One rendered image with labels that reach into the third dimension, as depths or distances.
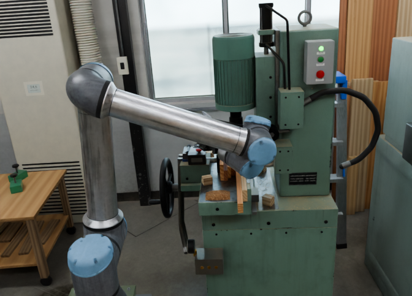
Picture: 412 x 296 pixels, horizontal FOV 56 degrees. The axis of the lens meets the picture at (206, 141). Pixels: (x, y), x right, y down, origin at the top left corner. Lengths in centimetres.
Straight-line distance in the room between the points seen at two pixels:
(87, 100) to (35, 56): 183
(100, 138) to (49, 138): 178
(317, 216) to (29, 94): 216
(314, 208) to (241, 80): 62
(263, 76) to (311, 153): 39
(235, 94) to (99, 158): 61
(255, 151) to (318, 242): 73
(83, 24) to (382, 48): 214
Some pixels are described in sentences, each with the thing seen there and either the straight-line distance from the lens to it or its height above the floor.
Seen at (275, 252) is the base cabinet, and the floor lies 59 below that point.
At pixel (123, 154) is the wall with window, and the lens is 332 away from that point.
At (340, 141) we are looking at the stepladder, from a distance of 259.
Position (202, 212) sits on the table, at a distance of 158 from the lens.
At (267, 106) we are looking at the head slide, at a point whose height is 121.
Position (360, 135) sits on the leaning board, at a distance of 307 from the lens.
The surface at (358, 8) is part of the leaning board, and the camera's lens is 305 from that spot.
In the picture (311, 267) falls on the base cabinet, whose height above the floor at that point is 50.
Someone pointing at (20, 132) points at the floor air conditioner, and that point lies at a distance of 317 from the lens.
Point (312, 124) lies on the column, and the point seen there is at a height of 114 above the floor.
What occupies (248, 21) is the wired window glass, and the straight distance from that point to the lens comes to 310.
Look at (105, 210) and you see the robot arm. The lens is 147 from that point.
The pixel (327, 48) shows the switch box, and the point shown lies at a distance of 154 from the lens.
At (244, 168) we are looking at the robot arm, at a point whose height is 110.
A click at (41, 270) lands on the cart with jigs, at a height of 13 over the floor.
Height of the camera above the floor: 167
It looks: 21 degrees down
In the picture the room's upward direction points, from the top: 4 degrees counter-clockwise
